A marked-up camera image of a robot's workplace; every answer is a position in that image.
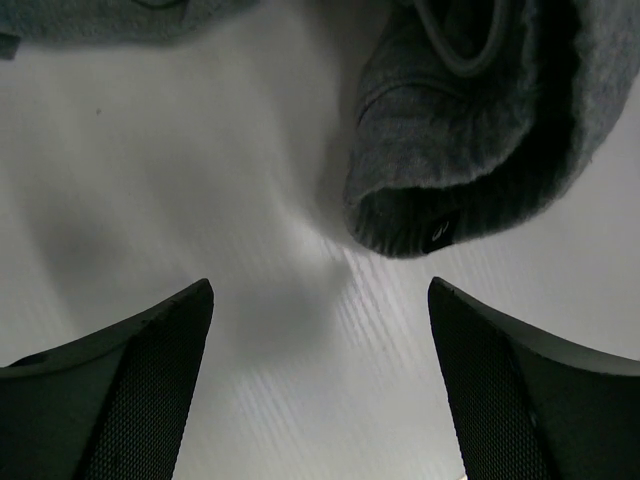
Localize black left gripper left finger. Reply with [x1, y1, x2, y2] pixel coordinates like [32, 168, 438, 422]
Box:
[1, 279, 214, 479]

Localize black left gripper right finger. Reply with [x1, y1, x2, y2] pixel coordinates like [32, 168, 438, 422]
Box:
[428, 278, 639, 479]

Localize grey shorts with drawstring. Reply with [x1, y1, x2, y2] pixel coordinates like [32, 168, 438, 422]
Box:
[0, 0, 640, 259]

